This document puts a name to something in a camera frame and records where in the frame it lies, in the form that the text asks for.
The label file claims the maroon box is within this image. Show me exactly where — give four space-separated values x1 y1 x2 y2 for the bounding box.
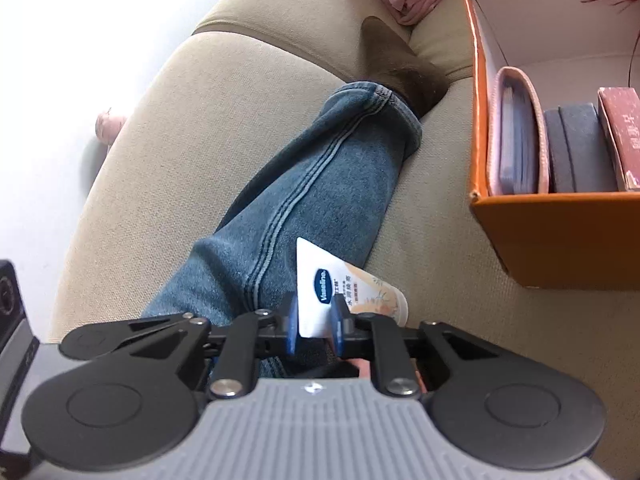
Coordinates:
597 86 640 192

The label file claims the blue jeans leg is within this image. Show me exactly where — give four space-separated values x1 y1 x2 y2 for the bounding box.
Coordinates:
141 81 424 380

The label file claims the dark grey case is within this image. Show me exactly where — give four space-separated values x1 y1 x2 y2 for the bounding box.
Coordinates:
542 108 576 194
558 102 619 193

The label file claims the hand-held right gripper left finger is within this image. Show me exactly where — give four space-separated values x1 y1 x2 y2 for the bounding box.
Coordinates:
107 300 302 402

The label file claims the orange cardboard box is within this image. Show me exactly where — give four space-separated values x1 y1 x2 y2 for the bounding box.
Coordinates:
457 0 640 292

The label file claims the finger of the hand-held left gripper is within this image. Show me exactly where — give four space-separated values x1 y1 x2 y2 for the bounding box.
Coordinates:
59 311 202 361

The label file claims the white cream tube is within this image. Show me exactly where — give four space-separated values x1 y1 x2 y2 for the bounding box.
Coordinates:
296 237 411 339

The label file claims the brown sock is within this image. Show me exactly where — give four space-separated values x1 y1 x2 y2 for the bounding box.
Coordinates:
360 16 452 117

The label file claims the pink slipper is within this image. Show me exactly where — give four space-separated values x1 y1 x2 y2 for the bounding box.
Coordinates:
95 108 129 155

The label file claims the beige sofa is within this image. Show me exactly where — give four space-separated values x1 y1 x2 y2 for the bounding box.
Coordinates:
49 0 640 383

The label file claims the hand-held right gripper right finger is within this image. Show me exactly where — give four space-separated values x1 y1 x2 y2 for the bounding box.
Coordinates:
329 304 507 399

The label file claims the pink pouch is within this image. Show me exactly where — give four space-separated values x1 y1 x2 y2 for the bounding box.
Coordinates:
486 66 552 197

